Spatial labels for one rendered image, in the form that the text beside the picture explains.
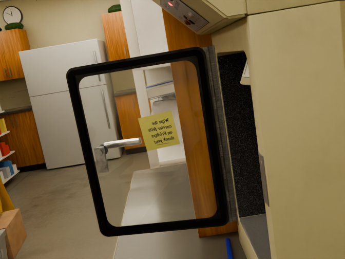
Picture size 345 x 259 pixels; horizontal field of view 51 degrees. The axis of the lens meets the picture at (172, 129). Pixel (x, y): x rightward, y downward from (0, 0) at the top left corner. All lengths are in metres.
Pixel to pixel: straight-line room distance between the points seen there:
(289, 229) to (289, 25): 0.26
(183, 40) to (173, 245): 0.48
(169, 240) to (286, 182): 0.49
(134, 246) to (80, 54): 4.66
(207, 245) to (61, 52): 4.83
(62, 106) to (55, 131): 0.40
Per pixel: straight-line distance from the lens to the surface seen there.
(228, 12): 0.45
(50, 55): 5.55
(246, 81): 0.58
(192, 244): 0.90
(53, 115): 5.61
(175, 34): 0.81
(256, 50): 0.45
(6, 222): 3.34
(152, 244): 0.93
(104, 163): 0.81
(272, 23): 0.46
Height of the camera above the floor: 1.38
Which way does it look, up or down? 11 degrees down
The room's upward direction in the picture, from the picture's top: 9 degrees counter-clockwise
